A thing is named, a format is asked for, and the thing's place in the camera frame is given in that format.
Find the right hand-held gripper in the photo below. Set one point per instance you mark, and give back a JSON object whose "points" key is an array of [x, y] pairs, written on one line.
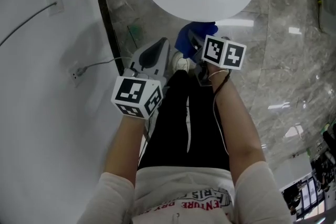
{"points": [[223, 53]]}

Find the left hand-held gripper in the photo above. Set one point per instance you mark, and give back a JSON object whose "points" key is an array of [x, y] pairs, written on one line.
{"points": [[131, 93]]}

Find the blue cleaning cloth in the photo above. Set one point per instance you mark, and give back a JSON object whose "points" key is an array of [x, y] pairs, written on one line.
{"points": [[183, 43]]}

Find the person's left forearm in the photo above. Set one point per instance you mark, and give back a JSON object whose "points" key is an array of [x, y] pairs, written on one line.
{"points": [[126, 144]]}

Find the person's right forearm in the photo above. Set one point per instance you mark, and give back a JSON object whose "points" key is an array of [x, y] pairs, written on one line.
{"points": [[236, 126]]}

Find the person's white shoe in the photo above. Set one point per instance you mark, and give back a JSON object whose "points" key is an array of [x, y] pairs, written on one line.
{"points": [[180, 61]]}

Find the person's black trousers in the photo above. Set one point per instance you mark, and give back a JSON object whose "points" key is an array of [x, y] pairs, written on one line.
{"points": [[181, 126]]}

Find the black skirting strip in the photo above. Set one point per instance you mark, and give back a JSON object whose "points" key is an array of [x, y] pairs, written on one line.
{"points": [[105, 8]]}

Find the person's white printed shirt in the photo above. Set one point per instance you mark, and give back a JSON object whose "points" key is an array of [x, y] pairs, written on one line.
{"points": [[183, 191]]}

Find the cluttered desk with screens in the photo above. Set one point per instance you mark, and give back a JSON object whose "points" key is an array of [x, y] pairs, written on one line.
{"points": [[315, 181]]}

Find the white wall power socket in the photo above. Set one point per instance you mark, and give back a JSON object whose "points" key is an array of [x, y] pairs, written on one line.
{"points": [[76, 78]]}

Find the white wall socket plate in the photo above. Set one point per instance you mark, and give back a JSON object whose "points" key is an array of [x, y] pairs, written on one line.
{"points": [[58, 6]]}

